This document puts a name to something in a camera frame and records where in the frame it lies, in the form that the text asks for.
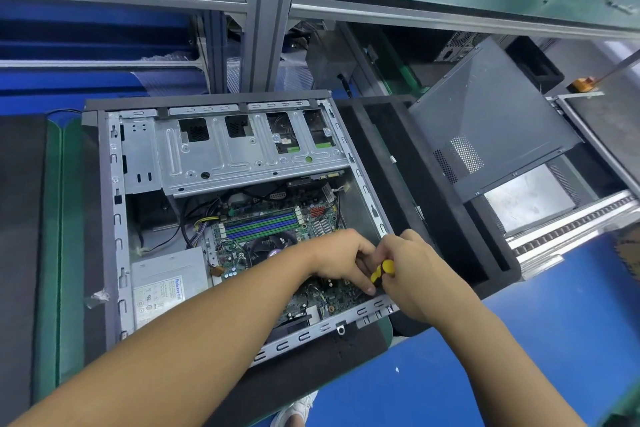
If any silver power supply unit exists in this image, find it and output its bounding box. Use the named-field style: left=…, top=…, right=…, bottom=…
left=130, top=246, right=213, bottom=331

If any person's right forearm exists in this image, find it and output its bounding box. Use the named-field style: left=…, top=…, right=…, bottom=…
left=432, top=294, right=589, bottom=427

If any person's right hand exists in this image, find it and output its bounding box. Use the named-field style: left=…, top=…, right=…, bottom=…
left=370, top=228, right=481, bottom=330

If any grey metal conveyor plate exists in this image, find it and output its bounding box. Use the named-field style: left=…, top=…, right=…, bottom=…
left=483, top=161, right=579, bottom=235

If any grey case side panel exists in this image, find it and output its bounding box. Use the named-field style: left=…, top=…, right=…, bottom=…
left=410, top=36, right=583, bottom=205

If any green motherboard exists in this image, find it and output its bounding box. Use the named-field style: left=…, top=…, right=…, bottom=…
left=205, top=181, right=376, bottom=335

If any blue plastic crate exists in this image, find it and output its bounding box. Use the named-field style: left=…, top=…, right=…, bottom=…
left=0, top=0, right=216, bottom=117

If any person's left forearm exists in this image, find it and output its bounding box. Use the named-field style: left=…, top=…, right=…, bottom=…
left=10, top=242, right=331, bottom=427

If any distant computer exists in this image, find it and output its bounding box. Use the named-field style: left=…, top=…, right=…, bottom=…
left=435, top=31, right=486, bottom=63

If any clear plastic bag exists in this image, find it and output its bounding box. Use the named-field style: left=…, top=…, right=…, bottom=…
left=225, top=46, right=341, bottom=97

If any aluminium conveyor frame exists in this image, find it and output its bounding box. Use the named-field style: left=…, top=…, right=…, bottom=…
left=505, top=91, right=640, bottom=278

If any person's white shoe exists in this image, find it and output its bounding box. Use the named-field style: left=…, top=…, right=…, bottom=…
left=272, top=390, right=319, bottom=427

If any dark grey computer case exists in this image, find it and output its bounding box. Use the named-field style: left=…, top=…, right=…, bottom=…
left=82, top=89, right=401, bottom=368

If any black CPU fan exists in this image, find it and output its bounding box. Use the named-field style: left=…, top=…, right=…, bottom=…
left=245, top=232, right=299, bottom=265

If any yellow black handled screwdriver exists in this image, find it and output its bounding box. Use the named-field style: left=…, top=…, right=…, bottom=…
left=370, top=256, right=396, bottom=286

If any yellow push button box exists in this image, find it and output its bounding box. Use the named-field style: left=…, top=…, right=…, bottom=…
left=570, top=76, right=601, bottom=95

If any person's left hand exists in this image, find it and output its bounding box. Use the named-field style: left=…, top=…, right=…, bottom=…
left=305, top=228, right=383, bottom=298

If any thick aluminium frame post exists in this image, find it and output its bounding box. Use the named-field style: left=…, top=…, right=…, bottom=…
left=240, top=0, right=303, bottom=95

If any black divided foam tray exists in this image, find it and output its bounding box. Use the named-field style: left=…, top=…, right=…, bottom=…
left=338, top=93, right=521, bottom=338

